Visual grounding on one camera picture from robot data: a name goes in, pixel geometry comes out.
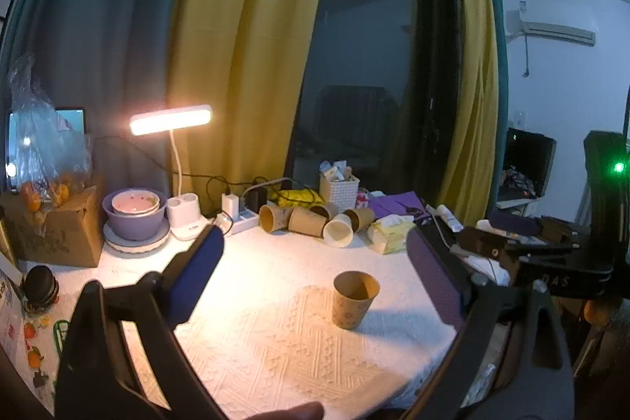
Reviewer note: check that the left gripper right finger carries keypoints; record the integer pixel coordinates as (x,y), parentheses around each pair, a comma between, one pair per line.
(533,377)

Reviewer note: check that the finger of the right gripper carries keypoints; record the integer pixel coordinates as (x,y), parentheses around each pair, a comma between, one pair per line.
(473,242)
(548,229)

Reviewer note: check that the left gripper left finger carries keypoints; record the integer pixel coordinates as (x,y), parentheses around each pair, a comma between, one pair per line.
(96,378)

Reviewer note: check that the floral brown paper cup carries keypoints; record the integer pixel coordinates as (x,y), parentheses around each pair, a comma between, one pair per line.
(353,294)

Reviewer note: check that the plain brown paper cup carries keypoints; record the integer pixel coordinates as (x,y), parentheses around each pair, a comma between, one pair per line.
(360,218)

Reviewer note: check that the white paper cup green print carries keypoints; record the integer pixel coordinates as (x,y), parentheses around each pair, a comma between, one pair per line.
(338,231)

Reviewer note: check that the brown cup line drawing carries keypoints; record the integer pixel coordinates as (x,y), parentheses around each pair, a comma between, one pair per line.
(306,222)

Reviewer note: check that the floral cup at back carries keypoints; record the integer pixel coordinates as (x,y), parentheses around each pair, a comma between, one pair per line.
(274,218)

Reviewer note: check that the white tube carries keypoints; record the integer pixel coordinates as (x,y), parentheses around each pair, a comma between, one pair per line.
(447,217)

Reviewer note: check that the right yellow curtain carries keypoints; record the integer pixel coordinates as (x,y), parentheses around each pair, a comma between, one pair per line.
(467,179)

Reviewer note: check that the yellow curtain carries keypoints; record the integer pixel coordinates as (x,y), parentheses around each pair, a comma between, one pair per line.
(246,59)
(467,179)

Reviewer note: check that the black monitor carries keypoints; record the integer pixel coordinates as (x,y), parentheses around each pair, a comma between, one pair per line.
(527,165)

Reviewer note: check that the purple cloth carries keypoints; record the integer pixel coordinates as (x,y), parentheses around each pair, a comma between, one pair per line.
(401,204)

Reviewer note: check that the yellow tissue pack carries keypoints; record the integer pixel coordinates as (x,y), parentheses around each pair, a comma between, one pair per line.
(389,233)

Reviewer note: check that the black round speaker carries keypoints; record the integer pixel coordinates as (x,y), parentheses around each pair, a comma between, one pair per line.
(40,288)

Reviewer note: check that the pink white carton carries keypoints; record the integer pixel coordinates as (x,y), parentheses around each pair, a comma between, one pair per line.
(362,200)

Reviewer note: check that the white plate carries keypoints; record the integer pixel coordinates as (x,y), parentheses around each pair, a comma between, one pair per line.
(154,242)

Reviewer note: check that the white slotted plastic basket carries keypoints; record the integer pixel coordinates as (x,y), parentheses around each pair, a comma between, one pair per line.
(342,194)

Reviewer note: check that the sachets in basket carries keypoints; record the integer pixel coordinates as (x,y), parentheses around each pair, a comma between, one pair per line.
(336,171)

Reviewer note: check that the purple bowl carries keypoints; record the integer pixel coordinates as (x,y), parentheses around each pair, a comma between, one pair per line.
(138,227)

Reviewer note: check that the cardboard box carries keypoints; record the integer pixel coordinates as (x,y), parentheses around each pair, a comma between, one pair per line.
(69,235)

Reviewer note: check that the yellow plastic bag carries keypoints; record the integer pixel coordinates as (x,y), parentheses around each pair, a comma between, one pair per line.
(305,198)

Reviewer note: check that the pink inner bowl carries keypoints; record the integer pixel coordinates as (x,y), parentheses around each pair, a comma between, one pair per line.
(135,202)

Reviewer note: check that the white desk lamp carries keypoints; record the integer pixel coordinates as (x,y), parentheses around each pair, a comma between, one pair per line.
(183,209)

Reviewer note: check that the white textured table cloth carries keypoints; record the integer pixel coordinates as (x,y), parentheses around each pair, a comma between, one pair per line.
(261,337)

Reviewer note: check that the white air conditioner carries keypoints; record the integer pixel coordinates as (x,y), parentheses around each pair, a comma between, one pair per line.
(558,21)

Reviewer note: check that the white power strip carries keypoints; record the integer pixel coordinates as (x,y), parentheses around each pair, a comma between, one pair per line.
(246,220)

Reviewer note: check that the white charger plug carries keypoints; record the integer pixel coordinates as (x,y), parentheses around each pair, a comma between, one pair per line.
(230,205)

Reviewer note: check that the black power adapter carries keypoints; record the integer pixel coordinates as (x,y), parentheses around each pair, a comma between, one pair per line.
(255,198)

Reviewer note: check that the clear plastic bag of oranges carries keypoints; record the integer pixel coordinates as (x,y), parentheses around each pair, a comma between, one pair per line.
(53,160)

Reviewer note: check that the teal curtain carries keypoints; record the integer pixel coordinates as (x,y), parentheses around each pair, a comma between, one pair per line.
(111,59)

